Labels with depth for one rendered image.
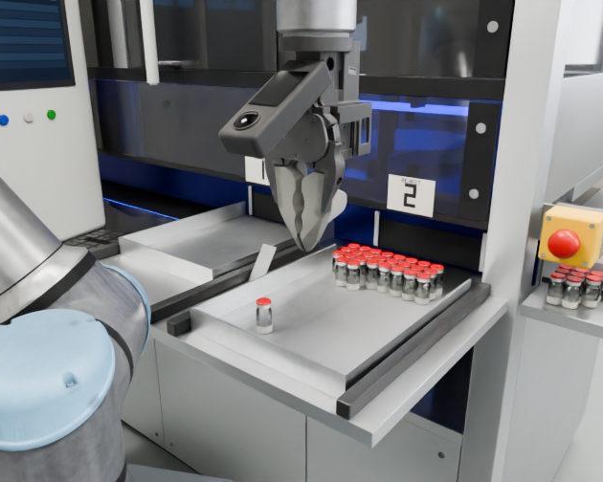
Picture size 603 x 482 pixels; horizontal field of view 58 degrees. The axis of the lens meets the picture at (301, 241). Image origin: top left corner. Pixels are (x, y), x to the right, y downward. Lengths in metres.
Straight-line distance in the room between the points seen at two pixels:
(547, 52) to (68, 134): 1.06
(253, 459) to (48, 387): 1.08
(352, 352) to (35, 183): 0.92
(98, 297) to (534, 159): 0.60
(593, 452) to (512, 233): 1.36
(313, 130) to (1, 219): 0.31
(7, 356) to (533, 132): 0.69
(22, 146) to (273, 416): 0.84
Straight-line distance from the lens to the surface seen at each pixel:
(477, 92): 0.86
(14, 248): 0.59
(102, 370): 0.49
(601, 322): 0.90
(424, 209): 0.92
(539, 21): 0.84
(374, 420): 0.61
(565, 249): 0.82
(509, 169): 0.86
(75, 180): 1.46
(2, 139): 1.34
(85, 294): 0.59
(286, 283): 0.90
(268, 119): 0.47
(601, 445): 2.19
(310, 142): 0.52
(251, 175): 1.14
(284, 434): 1.36
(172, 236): 1.16
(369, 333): 0.76
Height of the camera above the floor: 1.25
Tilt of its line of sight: 19 degrees down
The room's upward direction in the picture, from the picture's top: straight up
